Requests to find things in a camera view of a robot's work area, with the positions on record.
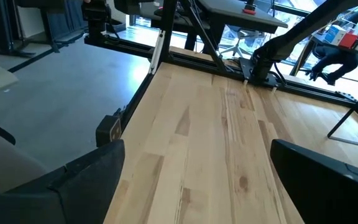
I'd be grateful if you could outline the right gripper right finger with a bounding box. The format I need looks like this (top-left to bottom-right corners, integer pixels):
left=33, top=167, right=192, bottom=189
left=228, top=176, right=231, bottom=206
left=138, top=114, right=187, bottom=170
left=270, top=138, right=358, bottom=224

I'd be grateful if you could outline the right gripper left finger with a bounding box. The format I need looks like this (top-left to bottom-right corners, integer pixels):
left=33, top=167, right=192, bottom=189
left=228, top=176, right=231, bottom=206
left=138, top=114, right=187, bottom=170
left=0, top=139, right=126, bottom=224

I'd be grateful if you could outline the person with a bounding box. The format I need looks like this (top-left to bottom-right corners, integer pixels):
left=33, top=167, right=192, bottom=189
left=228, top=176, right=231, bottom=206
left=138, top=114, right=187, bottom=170
left=309, top=2, right=358, bottom=86

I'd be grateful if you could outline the red box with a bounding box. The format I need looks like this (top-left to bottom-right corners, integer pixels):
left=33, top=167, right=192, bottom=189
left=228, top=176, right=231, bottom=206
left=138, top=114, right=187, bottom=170
left=339, top=32, right=358, bottom=50

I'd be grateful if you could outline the blue and white box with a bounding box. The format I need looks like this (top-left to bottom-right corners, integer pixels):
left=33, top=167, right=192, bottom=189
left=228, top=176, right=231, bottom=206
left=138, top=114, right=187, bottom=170
left=324, top=24, right=347, bottom=44

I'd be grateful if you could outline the black stand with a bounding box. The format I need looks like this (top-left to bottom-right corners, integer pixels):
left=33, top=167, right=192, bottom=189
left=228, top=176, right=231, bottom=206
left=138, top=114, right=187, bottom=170
left=0, top=0, right=86, bottom=58

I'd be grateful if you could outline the grey office chair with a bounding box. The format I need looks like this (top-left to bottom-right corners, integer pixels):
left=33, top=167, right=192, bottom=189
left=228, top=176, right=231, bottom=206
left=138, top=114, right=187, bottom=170
left=219, top=29, right=260, bottom=60

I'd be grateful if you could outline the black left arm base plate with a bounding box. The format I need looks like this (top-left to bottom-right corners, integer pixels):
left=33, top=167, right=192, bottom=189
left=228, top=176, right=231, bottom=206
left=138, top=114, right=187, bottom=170
left=239, top=57, right=287, bottom=90

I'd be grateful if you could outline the silver frame bracket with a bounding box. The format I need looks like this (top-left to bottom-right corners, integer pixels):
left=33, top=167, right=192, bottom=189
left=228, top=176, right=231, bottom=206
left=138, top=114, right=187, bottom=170
left=147, top=30, right=166, bottom=75

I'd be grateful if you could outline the black aluminium table frame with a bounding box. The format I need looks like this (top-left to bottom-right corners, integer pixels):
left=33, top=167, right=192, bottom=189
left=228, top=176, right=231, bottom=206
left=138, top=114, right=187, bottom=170
left=84, top=0, right=358, bottom=147

